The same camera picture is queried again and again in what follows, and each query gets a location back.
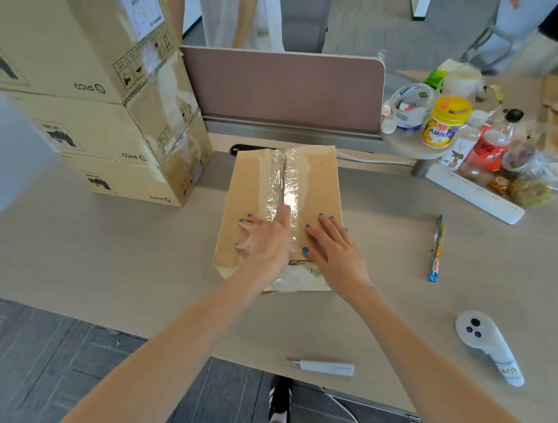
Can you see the white power strip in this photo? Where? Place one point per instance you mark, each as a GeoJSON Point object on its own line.
{"type": "Point", "coordinates": [474, 194]}

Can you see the white plastic tub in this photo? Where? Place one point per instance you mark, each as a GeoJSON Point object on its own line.
{"type": "Point", "coordinates": [461, 81]}

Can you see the clear plastic cup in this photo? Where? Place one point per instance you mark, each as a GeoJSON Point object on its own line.
{"type": "Point", "coordinates": [518, 154]}

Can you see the person's right forearm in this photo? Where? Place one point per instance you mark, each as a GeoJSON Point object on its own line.
{"type": "Point", "coordinates": [440, 380]}

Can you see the small yellow packet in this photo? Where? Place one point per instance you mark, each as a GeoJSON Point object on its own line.
{"type": "Point", "coordinates": [496, 94]}

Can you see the mauve desk divider panel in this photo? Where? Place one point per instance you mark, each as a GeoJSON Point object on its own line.
{"type": "Point", "coordinates": [282, 85]}

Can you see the black striped shoe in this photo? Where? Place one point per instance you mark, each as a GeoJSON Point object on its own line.
{"type": "Point", "coordinates": [280, 398]}

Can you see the white utility knife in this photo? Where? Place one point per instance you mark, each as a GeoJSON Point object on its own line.
{"type": "Point", "coordinates": [327, 367]}

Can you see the person's right hand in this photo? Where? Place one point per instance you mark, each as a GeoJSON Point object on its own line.
{"type": "Point", "coordinates": [338, 260]}

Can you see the person's left forearm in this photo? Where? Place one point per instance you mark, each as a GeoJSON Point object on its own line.
{"type": "Point", "coordinates": [158, 365]}

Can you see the small white round cap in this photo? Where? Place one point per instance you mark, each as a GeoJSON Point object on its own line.
{"type": "Point", "coordinates": [388, 126]}

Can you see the black desk power socket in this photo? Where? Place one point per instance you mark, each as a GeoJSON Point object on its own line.
{"type": "Point", "coordinates": [246, 148]}

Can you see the small white printed bottle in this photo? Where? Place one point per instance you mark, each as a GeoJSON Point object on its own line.
{"type": "Point", "coordinates": [456, 155]}

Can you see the green tissue pack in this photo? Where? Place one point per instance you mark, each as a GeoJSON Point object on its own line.
{"type": "Point", "coordinates": [434, 78]}

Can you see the person's left hand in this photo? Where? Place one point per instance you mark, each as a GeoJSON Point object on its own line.
{"type": "Point", "coordinates": [265, 247]}

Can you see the white handheld controller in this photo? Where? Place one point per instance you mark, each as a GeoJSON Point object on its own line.
{"type": "Point", "coordinates": [477, 331]}

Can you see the round beige shelf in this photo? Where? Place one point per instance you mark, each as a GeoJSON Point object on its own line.
{"type": "Point", "coordinates": [410, 145]}

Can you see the white tape roll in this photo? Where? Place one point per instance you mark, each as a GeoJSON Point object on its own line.
{"type": "Point", "coordinates": [407, 123]}

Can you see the blue yellow candy stick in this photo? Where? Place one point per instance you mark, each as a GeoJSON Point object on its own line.
{"type": "Point", "coordinates": [437, 250]}

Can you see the clear bag of snacks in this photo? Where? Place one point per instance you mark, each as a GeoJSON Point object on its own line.
{"type": "Point", "coordinates": [529, 193]}

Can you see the yellow lid jar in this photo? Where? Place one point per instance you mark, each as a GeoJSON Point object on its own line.
{"type": "Point", "coordinates": [441, 134]}

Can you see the red label soda bottle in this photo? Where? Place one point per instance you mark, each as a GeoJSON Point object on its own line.
{"type": "Point", "coordinates": [487, 148]}

